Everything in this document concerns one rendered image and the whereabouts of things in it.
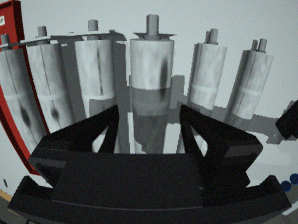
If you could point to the red scrap tray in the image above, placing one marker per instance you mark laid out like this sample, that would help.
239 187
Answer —
15 32

